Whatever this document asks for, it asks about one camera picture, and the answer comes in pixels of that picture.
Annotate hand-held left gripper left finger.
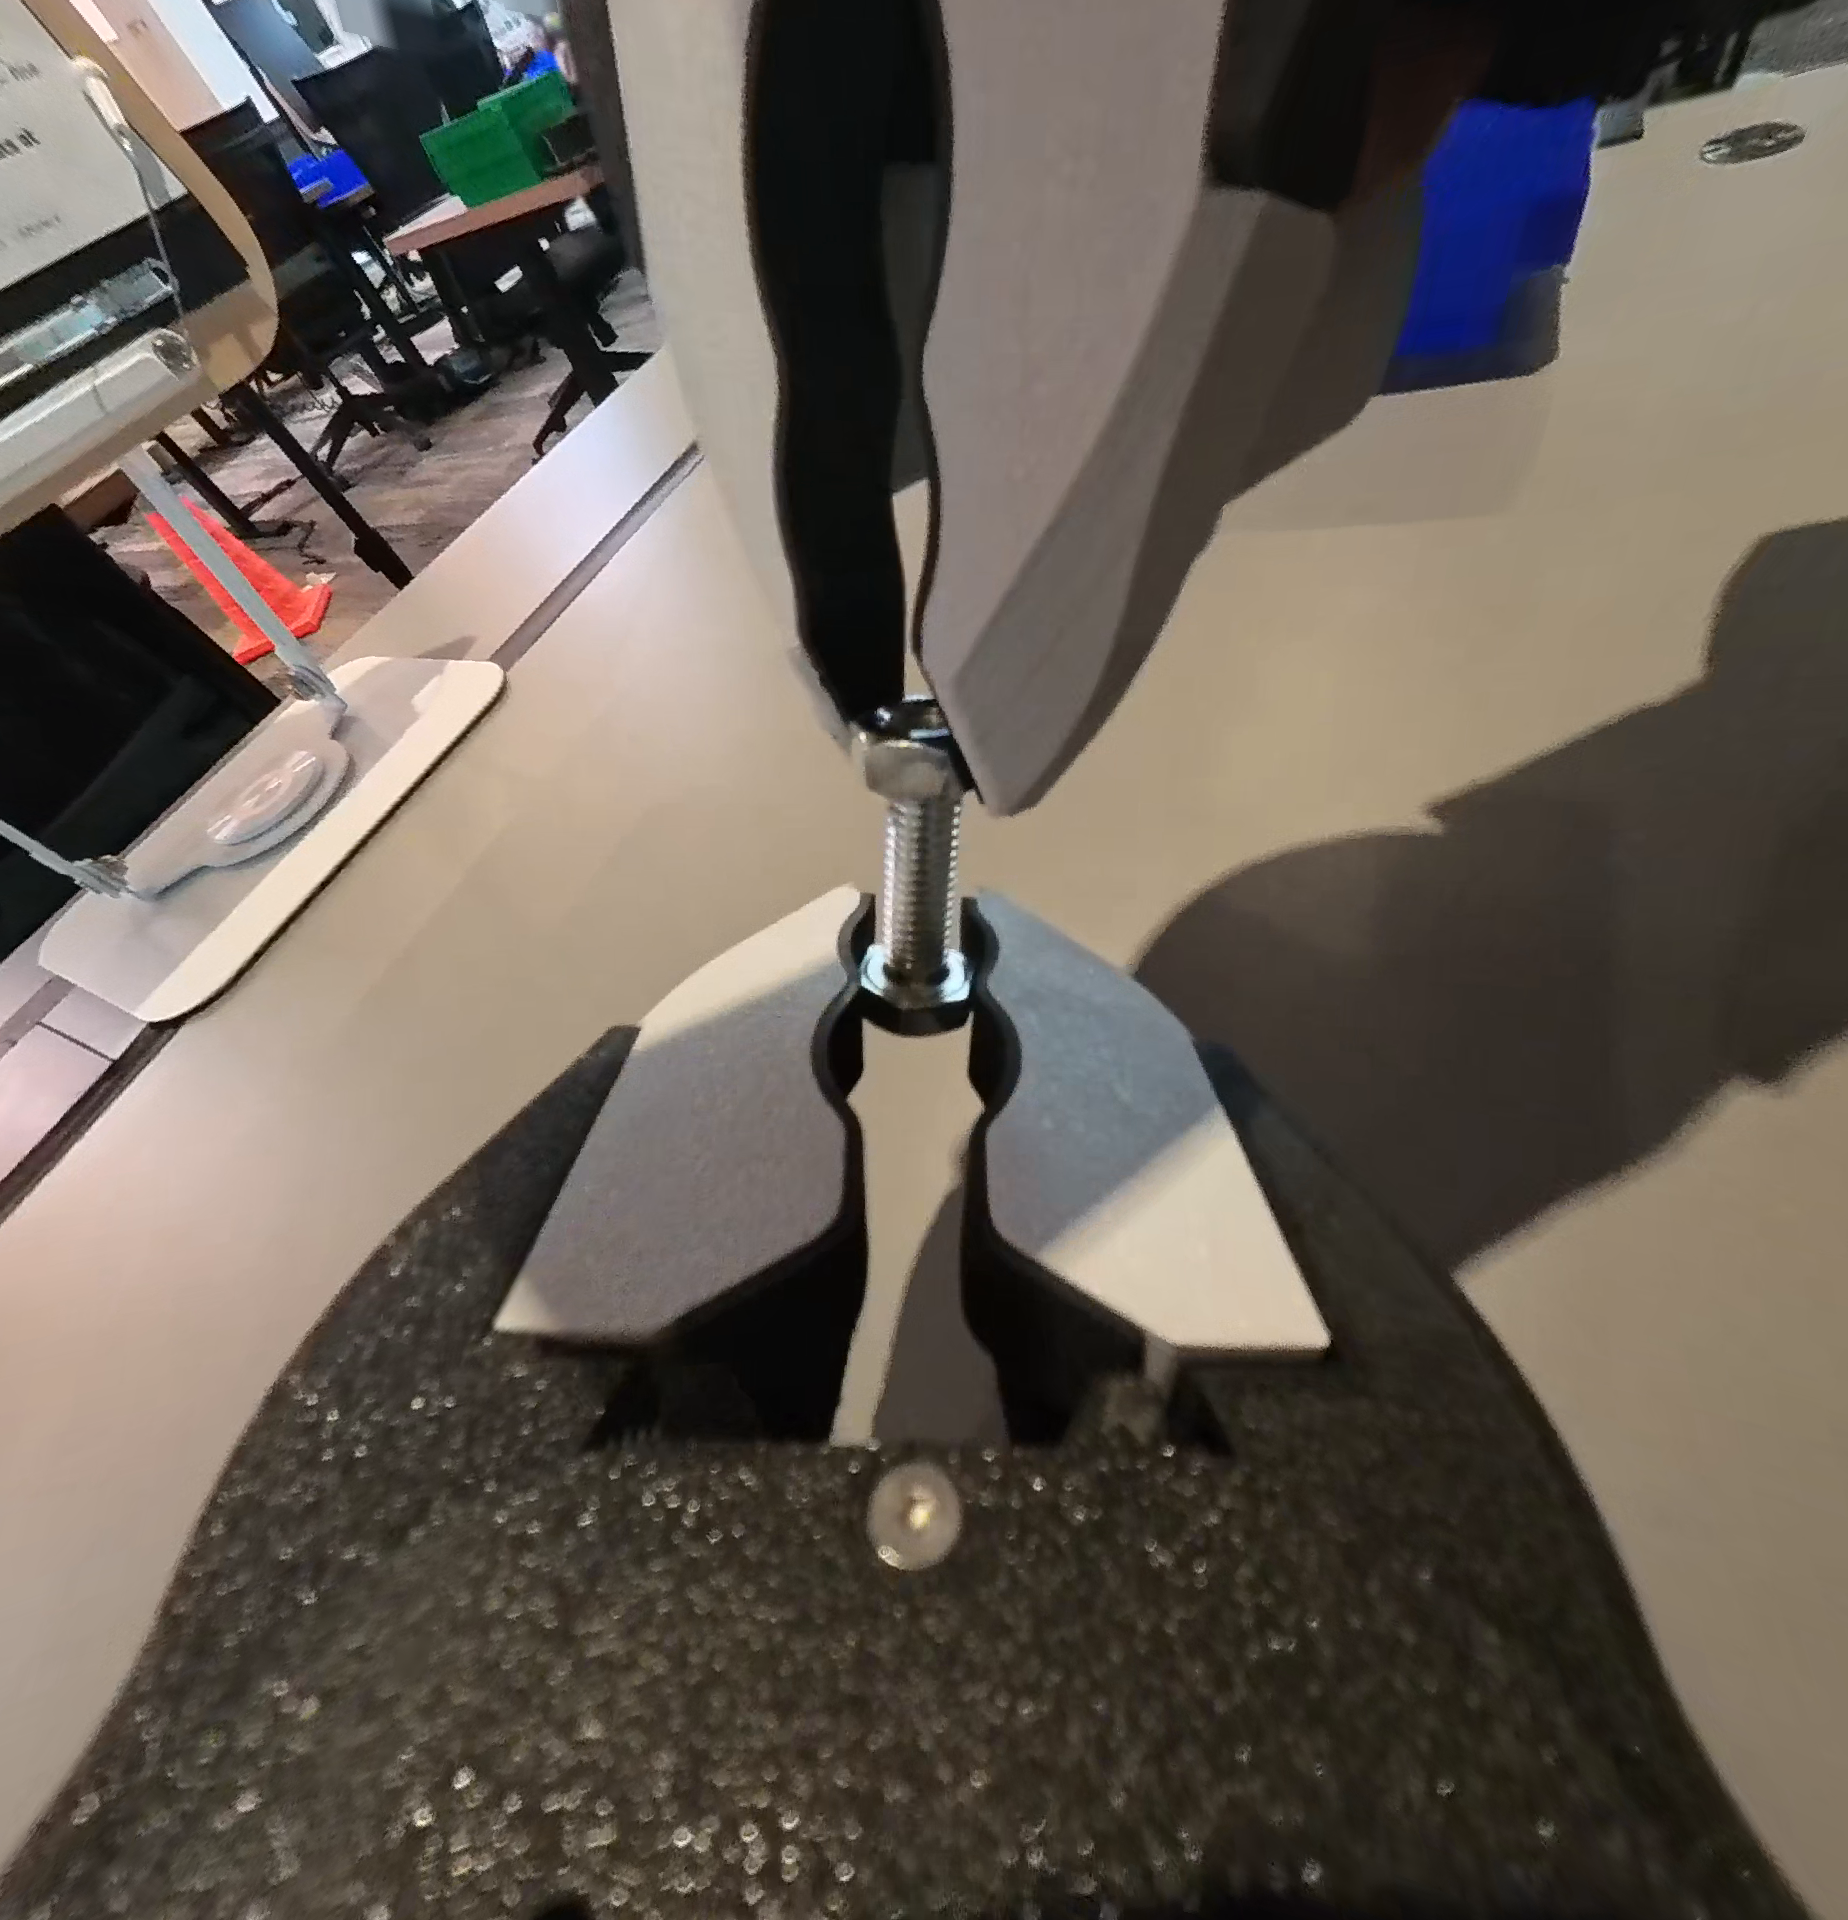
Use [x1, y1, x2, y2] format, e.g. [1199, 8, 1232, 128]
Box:
[492, 885, 876, 1341]

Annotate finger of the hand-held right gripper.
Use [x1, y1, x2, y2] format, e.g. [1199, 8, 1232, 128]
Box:
[910, 0, 1352, 819]
[606, 0, 955, 751]

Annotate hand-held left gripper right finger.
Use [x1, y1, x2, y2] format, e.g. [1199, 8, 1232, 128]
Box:
[955, 888, 1335, 1362]

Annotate blue plastic bin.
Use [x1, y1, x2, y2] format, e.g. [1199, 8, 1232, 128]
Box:
[1380, 91, 1603, 394]

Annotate silver hex bolt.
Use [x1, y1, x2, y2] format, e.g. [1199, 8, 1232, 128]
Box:
[850, 787, 1001, 1036]

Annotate silver hex nut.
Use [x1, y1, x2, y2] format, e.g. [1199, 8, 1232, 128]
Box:
[848, 697, 969, 799]

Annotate black office chair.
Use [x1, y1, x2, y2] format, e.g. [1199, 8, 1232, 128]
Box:
[531, 232, 657, 458]

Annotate wooden desk with black legs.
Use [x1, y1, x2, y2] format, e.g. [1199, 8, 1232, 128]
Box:
[384, 162, 613, 393]

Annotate green plastic bins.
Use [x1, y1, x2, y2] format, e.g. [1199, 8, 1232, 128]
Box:
[418, 74, 581, 210]

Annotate white base board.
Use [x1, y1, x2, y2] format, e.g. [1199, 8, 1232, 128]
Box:
[36, 651, 508, 1025]

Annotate orange traffic cone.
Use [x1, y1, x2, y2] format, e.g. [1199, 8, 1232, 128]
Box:
[150, 501, 336, 664]

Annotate sign board on stand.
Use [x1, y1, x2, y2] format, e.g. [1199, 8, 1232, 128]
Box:
[0, 0, 353, 901]

